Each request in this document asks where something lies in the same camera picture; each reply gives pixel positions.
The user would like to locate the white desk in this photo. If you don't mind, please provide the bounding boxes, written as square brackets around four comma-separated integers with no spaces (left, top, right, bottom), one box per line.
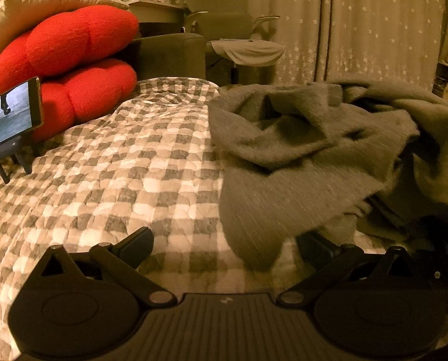
[128,0,195,38]

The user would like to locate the blue phone stand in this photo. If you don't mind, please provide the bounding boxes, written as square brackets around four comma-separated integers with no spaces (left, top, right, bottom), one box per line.
[0,138,34,185]

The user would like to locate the beige pillow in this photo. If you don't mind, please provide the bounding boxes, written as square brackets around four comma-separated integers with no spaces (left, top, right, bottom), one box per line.
[0,0,131,69]

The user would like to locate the dark green sofa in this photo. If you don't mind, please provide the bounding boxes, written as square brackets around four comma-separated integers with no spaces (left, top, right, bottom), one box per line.
[122,32,208,82]

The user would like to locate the star-patterned curtain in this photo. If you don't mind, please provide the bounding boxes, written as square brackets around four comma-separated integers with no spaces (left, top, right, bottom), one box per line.
[242,0,448,91]

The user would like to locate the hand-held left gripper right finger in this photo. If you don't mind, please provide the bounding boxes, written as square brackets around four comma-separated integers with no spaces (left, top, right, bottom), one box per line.
[277,233,431,306]

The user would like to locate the smartphone with lit screen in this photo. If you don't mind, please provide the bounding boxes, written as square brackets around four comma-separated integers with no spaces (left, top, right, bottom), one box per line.
[0,76,41,153]

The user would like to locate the grey white checkered blanket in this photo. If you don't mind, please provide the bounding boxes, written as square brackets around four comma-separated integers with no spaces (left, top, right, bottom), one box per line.
[0,77,363,361]

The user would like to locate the grey knit garment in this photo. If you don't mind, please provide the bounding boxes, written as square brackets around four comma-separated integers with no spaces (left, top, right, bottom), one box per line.
[208,80,448,272]

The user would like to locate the grey office chair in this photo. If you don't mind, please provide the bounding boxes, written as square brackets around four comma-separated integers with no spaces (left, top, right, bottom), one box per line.
[179,0,287,84]

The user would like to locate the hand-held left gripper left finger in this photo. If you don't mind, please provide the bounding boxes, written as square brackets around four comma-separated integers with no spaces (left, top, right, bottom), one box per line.
[32,227,176,308]

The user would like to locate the red puffy cushion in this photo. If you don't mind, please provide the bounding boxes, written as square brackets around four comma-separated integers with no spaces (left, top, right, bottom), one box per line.
[32,58,138,143]
[0,7,140,94]

